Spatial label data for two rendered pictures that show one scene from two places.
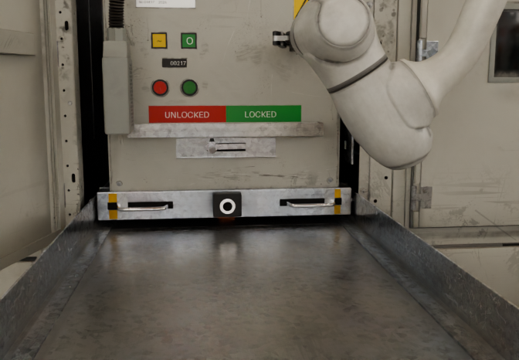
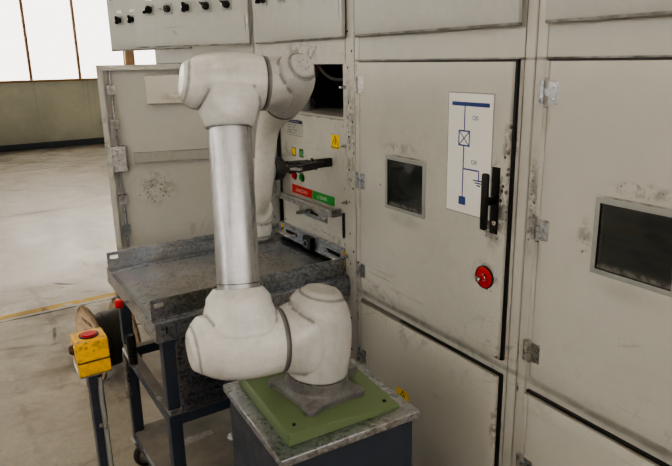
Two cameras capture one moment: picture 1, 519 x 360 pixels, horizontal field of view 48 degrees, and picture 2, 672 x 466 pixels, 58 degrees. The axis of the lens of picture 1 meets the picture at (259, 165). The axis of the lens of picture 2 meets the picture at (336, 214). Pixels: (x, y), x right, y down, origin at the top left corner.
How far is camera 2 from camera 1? 2.06 m
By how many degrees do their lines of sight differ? 62
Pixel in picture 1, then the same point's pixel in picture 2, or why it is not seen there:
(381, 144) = not seen: hidden behind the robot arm
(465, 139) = (377, 241)
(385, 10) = (350, 150)
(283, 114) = (329, 200)
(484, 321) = (188, 305)
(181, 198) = (299, 233)
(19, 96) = not seen: hidden behind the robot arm
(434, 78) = not seen: hidden behind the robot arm
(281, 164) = (329, 228)
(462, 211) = (377, 287)
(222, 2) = (310, 135)
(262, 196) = (321, 243)
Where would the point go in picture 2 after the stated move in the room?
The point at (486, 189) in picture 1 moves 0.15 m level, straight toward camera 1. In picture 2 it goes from (387, 278) to (339, 280)
